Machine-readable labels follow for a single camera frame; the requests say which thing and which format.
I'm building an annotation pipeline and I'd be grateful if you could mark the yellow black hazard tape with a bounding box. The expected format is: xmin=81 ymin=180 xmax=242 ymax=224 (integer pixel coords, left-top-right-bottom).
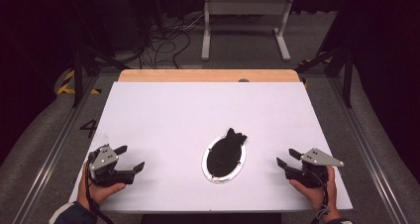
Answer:
xmin=56 ymin=69 xmax=102 ymax=96

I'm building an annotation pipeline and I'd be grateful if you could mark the person's right hand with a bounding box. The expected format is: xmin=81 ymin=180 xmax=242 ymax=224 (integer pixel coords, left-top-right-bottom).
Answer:
xmin=289 ymin=166 xmax=342 ymax=223

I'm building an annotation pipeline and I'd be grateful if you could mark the white metal stand frame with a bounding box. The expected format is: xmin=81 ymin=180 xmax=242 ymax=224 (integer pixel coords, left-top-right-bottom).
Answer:
xmin=200 ymin=0 xmax=295 ymax=62

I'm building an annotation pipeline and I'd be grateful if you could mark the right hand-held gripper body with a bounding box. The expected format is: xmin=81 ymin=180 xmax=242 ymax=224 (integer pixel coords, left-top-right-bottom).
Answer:
xmin=284 ymin=147 xmax=345 ymax=189

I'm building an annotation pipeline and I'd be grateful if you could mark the aluminium floor rail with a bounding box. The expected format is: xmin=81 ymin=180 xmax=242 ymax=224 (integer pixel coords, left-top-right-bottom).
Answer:
xmin=328 ymin=74 xmax=412 ymax=224
xmin=11 ymin=73 xmax=100 ymax=224

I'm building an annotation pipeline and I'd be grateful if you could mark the person's left hand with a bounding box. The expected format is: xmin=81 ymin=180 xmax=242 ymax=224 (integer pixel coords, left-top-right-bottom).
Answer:
xmin=76 ymin=163 xmax=127 ymax=212

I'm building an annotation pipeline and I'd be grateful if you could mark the wooden table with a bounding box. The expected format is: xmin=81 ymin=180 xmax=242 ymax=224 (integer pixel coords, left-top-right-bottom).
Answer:
xmin=117 ymin=68 xmax=301 ymax=83

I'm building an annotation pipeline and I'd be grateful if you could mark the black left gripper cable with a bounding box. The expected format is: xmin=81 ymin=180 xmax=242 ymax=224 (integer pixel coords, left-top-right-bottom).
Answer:
xmin=84 ymin=153 xmax=115 ymax=224

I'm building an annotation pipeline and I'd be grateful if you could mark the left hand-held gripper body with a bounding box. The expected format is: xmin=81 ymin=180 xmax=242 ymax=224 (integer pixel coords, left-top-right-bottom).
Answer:
xmin=88 ymin=144 xmax=137 ymax=188

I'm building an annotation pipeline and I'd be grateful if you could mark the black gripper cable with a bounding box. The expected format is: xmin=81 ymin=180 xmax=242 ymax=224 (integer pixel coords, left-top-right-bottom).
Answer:
xmin=308 ymin=168 xmax=332 ymax=224
xmin=84 ymin=153 xmax=115 ymax=224

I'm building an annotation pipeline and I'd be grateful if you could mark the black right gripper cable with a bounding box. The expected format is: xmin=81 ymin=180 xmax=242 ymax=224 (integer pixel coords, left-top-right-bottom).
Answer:
xmin=308 ymin=168 xmax=332 ymax=224

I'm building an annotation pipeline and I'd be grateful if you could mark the bundle of floor cables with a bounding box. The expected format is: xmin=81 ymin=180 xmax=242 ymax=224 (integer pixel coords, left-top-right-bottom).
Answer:
xmin=137 ymin=14 xmax=206 ymax=70

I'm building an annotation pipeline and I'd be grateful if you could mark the black metal stand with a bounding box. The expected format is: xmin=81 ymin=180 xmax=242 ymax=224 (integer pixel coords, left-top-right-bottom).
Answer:
xmin=294 ymin=42 xmax=357 ymax=109
xmin=69 ymin=0 xmax=132 ymax=108

